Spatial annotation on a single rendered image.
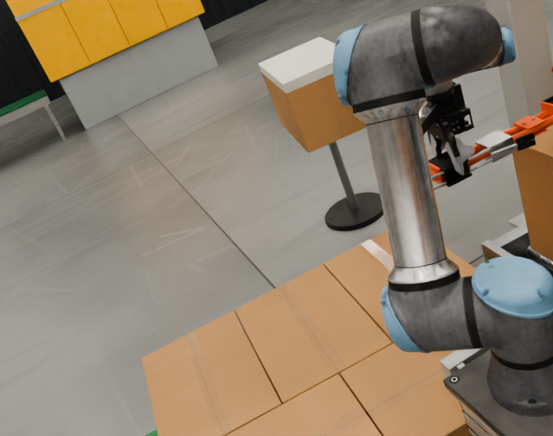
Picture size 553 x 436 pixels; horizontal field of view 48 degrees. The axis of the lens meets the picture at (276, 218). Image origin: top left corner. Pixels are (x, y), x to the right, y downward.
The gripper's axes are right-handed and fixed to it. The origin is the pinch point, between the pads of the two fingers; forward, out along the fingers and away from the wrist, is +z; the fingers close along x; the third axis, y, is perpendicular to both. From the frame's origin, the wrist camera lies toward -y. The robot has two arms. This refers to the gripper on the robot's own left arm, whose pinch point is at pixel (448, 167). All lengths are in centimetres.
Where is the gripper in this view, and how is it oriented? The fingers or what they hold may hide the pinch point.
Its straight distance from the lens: 161.1
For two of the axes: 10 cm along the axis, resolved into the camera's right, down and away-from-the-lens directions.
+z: 3.4, 8.3, 4.5
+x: -2.9, -3.6, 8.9
